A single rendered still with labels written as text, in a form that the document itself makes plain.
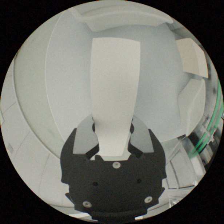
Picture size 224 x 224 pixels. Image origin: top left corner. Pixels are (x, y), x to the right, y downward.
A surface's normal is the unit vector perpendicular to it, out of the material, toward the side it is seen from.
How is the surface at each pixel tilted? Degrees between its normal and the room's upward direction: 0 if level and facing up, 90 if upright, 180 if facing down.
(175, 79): 0
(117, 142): 0
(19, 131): 90
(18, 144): 90
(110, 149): 0
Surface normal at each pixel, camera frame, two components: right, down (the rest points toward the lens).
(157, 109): 0.03, 0.48
